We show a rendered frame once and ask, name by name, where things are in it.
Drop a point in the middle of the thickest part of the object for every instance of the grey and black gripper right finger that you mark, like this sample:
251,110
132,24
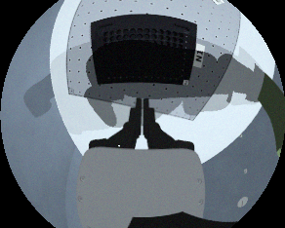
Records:
155,136

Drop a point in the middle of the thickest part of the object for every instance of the white label with black text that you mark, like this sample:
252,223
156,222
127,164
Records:
199,54

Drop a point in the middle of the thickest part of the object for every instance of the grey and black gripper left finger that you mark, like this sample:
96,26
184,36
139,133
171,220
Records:
127,137

